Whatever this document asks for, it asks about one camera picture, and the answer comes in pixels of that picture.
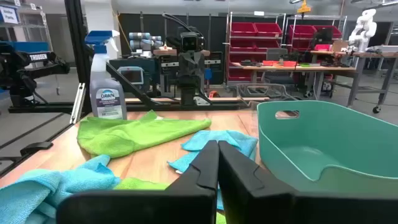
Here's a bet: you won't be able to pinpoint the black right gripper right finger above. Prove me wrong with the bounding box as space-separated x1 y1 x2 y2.
218 140 398 224

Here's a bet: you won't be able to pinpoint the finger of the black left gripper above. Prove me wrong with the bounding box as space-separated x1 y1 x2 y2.
190 51 203 76
178 51 191 76

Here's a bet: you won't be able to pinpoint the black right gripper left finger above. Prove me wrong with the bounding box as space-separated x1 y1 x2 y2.
57 139 220 224

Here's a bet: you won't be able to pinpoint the blue microfiber towel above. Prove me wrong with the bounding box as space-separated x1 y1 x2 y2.
0 154 121 224
167 129 259 211

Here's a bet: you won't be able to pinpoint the wooden top table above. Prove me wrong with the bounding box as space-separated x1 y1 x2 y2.
152 49 212 58

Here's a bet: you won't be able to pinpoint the black partition panels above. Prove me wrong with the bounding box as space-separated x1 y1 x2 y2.
118 12 228 85

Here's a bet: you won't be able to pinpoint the red plastic storage bin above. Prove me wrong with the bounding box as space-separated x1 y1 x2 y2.
228 67 253 83
229 39 256 52
230 22 257 37
313 25 343 40
254 22 283 38
289 39 315 52
289 24 317 40
228 54 268 65
254 39 281 52

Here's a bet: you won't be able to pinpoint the grey teach pendant screen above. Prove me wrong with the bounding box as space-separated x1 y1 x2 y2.
117 66 146 93

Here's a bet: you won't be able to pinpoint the clear plastic basket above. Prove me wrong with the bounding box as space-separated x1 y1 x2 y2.
235 83 300 103

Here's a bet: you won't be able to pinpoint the grey office chair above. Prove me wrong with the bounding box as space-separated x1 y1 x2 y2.
264 47 296 90

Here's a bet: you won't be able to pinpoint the blue spray bottle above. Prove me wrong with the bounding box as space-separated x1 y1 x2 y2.
85 29 127 121

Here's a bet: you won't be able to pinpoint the wooden top workbench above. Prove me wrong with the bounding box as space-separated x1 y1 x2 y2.
310 49 398 114
231 61 358 101

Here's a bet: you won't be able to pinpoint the teal plastic basket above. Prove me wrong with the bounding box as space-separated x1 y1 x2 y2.
256 100 398 200

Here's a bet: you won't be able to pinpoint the yellow overhead hoist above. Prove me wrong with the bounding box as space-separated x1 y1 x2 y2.
297 0 312 14

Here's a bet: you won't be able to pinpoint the black computer monitor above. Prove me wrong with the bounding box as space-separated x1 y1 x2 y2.
312 27 334 44

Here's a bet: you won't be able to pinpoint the brown cardboard box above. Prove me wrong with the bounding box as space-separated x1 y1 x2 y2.
331 40 349 52

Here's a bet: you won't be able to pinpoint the grey metal shelf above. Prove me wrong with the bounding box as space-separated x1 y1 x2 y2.
0 2 53 54

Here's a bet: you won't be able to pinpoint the blue storage bin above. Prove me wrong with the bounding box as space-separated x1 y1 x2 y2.
0 41 50 54

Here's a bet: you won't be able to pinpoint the black table clamp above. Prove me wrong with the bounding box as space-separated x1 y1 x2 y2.
19 141 54 157

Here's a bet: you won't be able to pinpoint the blue white sign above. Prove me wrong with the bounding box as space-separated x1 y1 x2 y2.
0 5 20 25

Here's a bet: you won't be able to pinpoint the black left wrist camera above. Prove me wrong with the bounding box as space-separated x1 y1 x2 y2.
181 32 200 52

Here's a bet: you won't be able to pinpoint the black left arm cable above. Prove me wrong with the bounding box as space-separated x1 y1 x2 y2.
161 12 205 40

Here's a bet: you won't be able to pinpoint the metal wire shelf rack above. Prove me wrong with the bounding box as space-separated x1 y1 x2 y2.
284 14 348 63
224 11 287 87

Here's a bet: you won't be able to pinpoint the black aluminium rig frame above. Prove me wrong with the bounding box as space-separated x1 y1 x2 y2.
0 0 271 179

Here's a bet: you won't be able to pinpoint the silver aluminium rail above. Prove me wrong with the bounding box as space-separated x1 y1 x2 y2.
69 82 86 124

